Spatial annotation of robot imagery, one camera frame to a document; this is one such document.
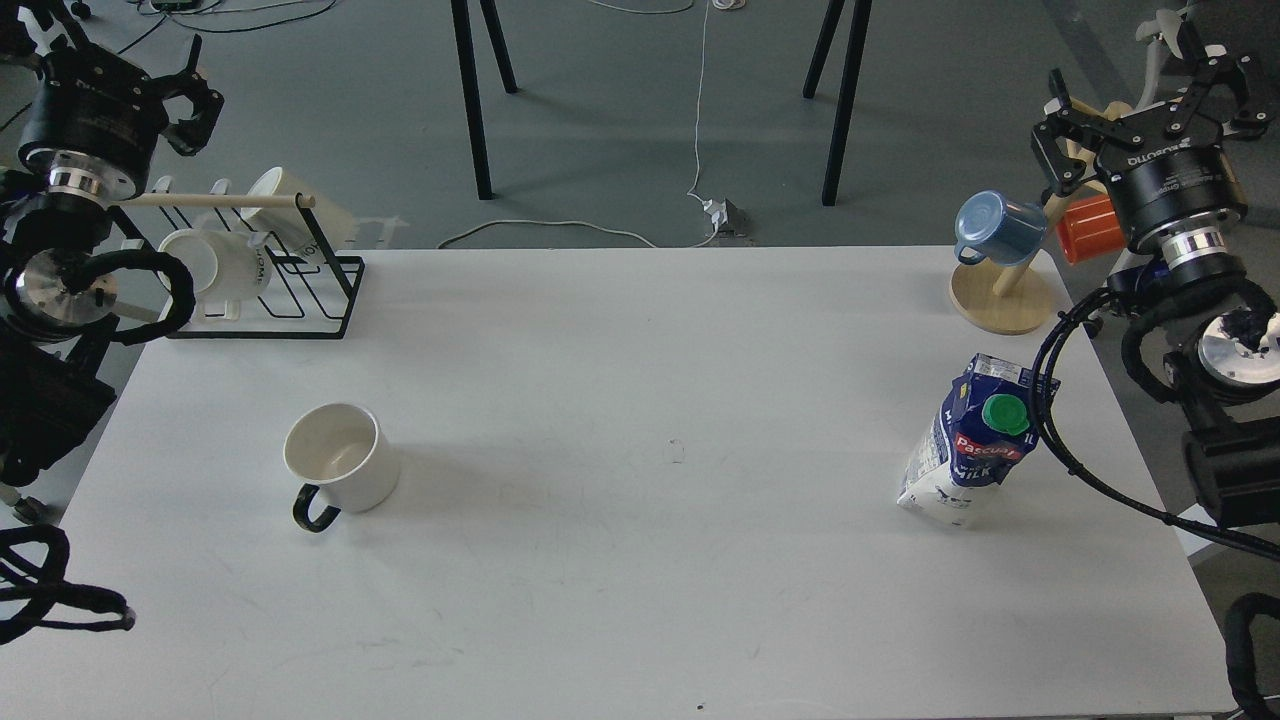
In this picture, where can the blue white milk carton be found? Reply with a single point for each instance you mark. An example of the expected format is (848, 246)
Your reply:
(980, 433)

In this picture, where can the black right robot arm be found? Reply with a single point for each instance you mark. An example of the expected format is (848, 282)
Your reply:
(1201, 334)

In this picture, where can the black table leg left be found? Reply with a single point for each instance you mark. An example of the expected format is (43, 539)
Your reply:
(472, 104)

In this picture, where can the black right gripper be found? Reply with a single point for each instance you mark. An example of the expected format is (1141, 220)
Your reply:
(1180, 171)

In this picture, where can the white mug lying in rack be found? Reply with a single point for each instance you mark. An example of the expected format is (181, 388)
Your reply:
(228, 268)

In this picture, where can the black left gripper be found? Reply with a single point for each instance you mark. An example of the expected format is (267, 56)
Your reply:
(99, 114)

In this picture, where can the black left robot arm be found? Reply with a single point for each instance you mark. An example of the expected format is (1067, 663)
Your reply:
(64, 304)

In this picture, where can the black wire dish rack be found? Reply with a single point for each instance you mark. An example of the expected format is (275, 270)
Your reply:
(303, 302)

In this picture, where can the white mug black handle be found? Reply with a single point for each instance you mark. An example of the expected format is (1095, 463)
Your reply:
(345, 462)

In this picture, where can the wooden mug tree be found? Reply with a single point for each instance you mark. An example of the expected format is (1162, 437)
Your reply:
(1011, 299)

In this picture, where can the white power adapter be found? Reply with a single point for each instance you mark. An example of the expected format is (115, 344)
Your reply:
(727, 222)

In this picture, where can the black table leg right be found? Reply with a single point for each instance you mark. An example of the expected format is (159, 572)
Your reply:
(849, 82)

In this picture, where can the black table leg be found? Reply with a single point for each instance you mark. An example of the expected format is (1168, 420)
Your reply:
(472, 104)
(849, 82)

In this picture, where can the cream cup on rack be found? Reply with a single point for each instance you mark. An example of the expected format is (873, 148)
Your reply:
(288, 224)

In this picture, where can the blue mug on tree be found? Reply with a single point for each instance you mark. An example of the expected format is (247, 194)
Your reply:
(988, 226)

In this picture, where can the orange mug on tree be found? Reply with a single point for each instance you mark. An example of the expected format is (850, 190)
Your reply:
(1089, 229)

